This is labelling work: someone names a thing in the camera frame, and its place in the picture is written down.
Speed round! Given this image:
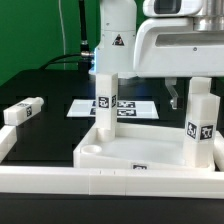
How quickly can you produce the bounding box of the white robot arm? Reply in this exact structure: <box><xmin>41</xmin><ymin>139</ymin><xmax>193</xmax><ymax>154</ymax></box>
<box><xmin>90</xmin><ymin>0</ymin><xmax>224</xmax><ymax>108</ymax></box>

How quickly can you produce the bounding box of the white thin cable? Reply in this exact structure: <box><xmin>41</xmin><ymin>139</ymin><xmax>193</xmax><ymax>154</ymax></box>
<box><xmin>58</xmin><ymin>0</ymin><xmax>67</xmax><ymax>70</ymax></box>

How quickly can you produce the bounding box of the white U-shaped fence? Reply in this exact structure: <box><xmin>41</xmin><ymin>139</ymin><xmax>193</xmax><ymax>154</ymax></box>
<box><xmin>0</xmin><ymin>131</ymin><xmax>224</xmax><ymax>199</ymax></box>

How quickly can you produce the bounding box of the black cable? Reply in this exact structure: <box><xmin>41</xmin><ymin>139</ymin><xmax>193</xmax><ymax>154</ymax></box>
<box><xmin>38</xmin><ymin>0</ymin><xmax>96</xmax><ymax>70</ymax></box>

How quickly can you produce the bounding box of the white desk top tray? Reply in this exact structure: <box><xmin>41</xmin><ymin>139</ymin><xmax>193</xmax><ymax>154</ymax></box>
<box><xmin>73</xmin><ymin>123</ymin><xmax>215</xmax><ymax>172</ymax></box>

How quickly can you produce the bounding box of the white marker base plate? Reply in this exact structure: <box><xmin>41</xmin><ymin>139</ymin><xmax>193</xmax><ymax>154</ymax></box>
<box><xmin>67</xmin><ymin>99</ymin><xmax>159</xmax><ymax>119</ymax></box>

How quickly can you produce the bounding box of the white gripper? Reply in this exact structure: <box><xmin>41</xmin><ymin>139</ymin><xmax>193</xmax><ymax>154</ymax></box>
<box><xmin>133</xmin><ymin>18</ymin><xmax>224</xmax><ymax>110</ymax></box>

